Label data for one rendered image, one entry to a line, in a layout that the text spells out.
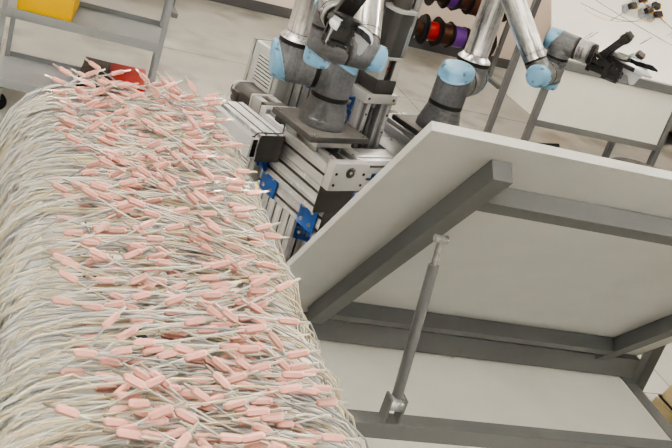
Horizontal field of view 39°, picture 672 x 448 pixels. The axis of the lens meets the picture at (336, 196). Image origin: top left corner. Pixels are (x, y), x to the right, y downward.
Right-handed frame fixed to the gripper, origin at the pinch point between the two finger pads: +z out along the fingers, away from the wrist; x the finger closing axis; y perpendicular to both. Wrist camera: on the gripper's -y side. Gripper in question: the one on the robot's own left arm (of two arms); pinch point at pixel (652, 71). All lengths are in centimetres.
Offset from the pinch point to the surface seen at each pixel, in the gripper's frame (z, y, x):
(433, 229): -8, 0, 149
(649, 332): 34, 42, 75
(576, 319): 17, 43, 84
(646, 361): 37, 68, 47
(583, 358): 21, 65, 65
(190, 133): -40, -19, 188
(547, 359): 13, 66, 73
